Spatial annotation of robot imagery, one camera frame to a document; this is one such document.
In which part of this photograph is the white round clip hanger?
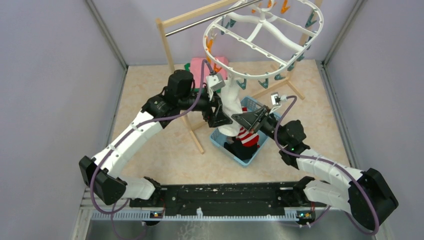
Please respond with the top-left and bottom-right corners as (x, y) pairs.
(203, 0), (324, 80)

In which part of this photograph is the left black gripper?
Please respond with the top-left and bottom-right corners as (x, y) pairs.
(178, 86), (233, 128)

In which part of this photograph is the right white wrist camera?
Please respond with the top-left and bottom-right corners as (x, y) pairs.
(270, 92), (288, 107)

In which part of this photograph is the wooden clothes rack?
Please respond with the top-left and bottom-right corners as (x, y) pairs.
(155, 0), (324, 156)

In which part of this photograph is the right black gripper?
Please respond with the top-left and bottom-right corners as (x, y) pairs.
(231, 105), (289, 147)

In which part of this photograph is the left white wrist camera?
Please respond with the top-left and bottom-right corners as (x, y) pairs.
(205, 73), (226, 94)

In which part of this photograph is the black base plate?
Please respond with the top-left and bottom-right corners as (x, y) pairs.
(129, 181), (319, 217)

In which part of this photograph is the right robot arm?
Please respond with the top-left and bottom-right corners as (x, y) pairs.
(232, 106), (399, 232)

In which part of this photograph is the metal hanging rod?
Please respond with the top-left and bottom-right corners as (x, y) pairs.
(164, 0), (260, 37)

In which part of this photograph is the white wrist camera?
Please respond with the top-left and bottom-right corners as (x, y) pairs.
(205, 73), (226, 94)
(270, 92), (288, 107)

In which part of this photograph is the black sock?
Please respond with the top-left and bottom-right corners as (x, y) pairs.
(224, 136), (260, 162)

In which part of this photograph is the aluminium frame rail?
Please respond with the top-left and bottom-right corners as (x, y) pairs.
(79, 186), (382, 222)

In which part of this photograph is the pink folded cloth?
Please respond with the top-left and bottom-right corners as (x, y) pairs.
(189, 56), (230, 90)

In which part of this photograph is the blue plastic basket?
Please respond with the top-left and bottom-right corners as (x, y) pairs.
(209, 96), (282, 168)

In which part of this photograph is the white sock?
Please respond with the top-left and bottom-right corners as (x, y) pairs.
(217, 80), (243, 137)

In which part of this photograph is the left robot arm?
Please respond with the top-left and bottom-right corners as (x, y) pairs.
(78, 69), (233, 207)

